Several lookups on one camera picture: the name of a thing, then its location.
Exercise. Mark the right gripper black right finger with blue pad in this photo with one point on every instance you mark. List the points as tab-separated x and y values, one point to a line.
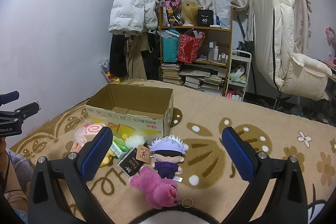
288	200

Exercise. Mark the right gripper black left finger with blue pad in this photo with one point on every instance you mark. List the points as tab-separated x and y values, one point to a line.
47	201

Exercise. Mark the pink clear-wrapped packet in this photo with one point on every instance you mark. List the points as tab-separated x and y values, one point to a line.
79	140

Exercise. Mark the yellow plush toy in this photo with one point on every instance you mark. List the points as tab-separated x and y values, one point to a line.
108	158

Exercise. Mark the pink swirl roll plush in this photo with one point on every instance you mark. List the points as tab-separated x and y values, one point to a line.
92	130

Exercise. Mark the black Face tissue pack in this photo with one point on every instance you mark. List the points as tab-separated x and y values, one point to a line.
130	164

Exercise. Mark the green tissue pack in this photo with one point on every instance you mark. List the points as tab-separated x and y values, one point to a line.
119	147

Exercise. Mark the white fluffy bee plush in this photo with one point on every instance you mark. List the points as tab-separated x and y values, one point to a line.
133	141

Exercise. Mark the pink strawberry bear plush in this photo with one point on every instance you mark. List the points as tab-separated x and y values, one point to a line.
159	192

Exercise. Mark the white-haired blindfolded doll plush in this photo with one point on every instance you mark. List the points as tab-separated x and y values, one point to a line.
168	152

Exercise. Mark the brown paper hang tag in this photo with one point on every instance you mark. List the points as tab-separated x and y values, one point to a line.
144	154

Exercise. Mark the open cardboard box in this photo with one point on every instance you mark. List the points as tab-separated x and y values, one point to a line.
131	110

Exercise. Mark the white rolling cart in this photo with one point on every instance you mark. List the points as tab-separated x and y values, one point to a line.
237	75

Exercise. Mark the beige trench coat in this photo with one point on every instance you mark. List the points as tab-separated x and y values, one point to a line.
134	60

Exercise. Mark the pile of magazines right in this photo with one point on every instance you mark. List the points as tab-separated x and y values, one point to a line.
203	81

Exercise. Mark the stack of books left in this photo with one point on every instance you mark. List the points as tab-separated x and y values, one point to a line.
170	73

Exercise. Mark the white puffer jacket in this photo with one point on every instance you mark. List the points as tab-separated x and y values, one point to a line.
132	17

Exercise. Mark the wooden shelf unit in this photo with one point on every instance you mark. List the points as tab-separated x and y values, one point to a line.
213	55

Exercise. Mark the teal bag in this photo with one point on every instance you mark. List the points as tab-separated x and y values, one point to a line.
170	42

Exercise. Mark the red gift bag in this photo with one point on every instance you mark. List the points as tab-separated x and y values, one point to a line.
189	45

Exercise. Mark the cream padded chair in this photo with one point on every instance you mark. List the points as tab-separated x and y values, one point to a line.
277	58

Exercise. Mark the pink black graphic bag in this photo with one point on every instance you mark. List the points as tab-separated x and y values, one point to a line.
171	15

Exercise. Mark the black box marked 40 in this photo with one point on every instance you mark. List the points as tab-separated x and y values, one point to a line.
205	18

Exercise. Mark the blonde wig head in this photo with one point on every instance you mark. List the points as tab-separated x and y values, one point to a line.
189	13

